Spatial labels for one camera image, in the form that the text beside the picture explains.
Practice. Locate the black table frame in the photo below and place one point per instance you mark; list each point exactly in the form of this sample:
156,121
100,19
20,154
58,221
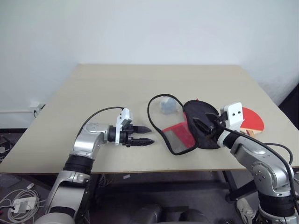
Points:
240,186

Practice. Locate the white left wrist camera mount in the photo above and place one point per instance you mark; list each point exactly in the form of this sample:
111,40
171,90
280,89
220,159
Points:
123,114

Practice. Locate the red table tennis paddle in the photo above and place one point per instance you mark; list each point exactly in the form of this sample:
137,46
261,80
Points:
253,119

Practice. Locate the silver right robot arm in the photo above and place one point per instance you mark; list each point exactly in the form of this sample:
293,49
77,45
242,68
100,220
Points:
259,161

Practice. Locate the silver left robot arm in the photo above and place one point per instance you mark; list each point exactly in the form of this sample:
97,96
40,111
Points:
87,140

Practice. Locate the white power adapter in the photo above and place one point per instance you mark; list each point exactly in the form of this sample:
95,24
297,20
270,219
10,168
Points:
21,205

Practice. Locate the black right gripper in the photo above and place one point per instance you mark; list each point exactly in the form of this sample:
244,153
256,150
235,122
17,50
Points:
217,128

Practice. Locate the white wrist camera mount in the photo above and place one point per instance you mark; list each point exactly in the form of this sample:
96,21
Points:
234,114
123,114

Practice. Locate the white wall socket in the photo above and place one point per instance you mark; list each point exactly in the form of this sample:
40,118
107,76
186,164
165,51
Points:
37,107

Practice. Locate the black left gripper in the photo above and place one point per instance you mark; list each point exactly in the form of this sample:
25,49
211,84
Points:
127,136

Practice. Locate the black mesh zipper pouch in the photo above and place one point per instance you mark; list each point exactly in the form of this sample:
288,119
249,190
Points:
177,135

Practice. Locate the small translucent plastic cube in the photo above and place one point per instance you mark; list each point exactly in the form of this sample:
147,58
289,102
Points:
168,105

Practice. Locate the white shoe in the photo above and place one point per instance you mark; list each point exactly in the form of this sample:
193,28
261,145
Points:
245,208

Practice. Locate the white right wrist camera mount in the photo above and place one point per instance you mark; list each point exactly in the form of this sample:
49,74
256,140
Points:
234,114

